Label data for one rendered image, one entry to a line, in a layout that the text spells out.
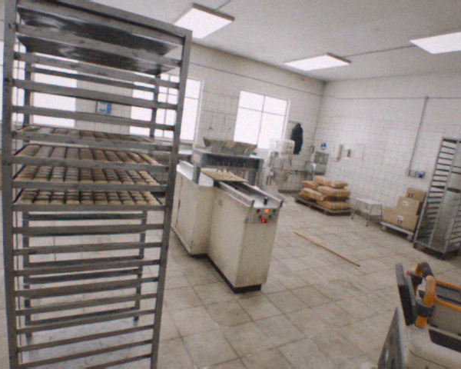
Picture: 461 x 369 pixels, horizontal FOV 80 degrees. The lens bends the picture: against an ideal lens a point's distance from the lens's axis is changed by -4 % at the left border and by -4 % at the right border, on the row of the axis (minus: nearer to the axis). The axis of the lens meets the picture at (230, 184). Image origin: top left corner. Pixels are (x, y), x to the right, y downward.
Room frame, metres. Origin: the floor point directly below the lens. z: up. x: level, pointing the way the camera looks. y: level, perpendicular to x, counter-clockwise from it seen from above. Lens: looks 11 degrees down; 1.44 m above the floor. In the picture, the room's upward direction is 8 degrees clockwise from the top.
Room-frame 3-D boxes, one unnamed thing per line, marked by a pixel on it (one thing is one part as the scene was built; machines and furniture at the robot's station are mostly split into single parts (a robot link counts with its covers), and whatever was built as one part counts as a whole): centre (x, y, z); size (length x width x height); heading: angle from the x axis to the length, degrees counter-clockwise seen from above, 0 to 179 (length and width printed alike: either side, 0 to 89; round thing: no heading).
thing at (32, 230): (1.13, 0.54, 0.96); 0.64 x 0.03 x 0.03; 120
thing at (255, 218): (2.38, -0.33, 0.77); 0.24 x 0.04 x 0.14; 117
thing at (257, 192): (3.32, -0.01, 0.87); 2.01 x 0.03 x 0.07; 27
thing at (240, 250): (2.70, -0.16, 0.45); 0.70 x 0.34 x 0.90; 27
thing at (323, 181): (6.31, -2.16, 0.62); 0.72 x 0.42 x 0.17; 36
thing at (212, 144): (3.15, 0.07, 1.25); 0.56 x 0.29 x 0.14; 117
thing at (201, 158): (3.15, 0.07, 1.01); 0.72 x 0.33 x 0.34; 117
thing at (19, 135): (1.13, 0.54, 1.32); 0.64 x 0.03 x 0.03; 120
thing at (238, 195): (3.19, 0.25, 0.87); 2.01 x 0.03 x 0.07; 27
